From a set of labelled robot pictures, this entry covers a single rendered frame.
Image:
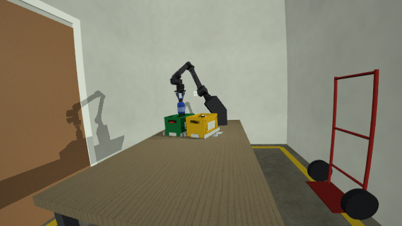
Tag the green crate with dividers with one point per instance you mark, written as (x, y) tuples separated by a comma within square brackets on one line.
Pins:
[(179, 126)]

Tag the blue bottle with brown label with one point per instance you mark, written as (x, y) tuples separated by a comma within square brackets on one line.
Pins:
[(181, 106)]

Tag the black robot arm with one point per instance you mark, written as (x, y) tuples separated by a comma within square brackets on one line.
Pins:
[(201, 90)]

